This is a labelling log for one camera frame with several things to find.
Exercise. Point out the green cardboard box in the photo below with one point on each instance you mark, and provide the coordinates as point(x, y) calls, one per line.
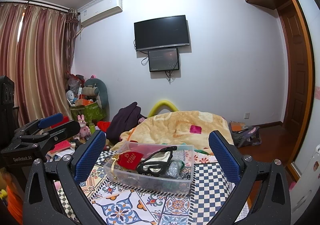
point(91, 112)

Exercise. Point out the small wall monitor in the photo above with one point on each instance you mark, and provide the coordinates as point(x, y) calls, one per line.
point(161, 60)

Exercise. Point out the red velvet drawstring pouch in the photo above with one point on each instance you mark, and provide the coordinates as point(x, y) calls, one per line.
point(127, 159)

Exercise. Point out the black and white pouch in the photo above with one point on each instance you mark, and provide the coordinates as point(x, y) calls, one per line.
point(157, 163)

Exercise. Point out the bagged grey knit gloves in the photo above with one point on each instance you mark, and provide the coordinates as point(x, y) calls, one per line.
point(174, 169)

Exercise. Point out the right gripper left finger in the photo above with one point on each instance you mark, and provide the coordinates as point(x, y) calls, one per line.
point(41, 202)

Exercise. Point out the pink rabbit figurine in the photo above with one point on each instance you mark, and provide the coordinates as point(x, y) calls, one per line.
point(85, 132)

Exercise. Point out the beige patterned fleece blanket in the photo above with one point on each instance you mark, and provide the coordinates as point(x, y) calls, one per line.
point(176, 128)

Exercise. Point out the grey plush shark toy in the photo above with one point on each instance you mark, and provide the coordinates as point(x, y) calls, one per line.
point(96, 90)

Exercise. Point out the large wall television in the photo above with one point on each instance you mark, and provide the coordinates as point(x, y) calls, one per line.
point(161, 32)

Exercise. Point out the clear plastic storage bin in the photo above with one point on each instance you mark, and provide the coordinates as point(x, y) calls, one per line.
point(133, 180)

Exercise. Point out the patterned colourful bed sheet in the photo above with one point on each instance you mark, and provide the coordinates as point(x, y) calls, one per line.
point(119, 205)

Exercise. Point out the yellow foam arch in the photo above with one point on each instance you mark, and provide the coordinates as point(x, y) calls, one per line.
point(160, 105)

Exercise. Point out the brown wooden door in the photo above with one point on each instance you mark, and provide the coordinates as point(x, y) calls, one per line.
point(301, 72)

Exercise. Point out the stack of red books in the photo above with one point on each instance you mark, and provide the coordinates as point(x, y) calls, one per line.
point(61, 146)

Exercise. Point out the dark purple clothing pile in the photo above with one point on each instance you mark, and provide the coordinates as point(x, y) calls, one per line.
point(126, 119)

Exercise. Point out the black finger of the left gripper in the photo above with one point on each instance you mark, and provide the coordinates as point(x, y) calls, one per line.
point(59, 133)

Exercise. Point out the grey backpack on floor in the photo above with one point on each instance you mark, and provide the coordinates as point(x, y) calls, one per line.
point(247, 137)

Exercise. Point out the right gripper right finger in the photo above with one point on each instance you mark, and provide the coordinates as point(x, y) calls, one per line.
point(272, 202)

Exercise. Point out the white air conditioner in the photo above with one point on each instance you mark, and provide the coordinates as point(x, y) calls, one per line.
point(100, 10)

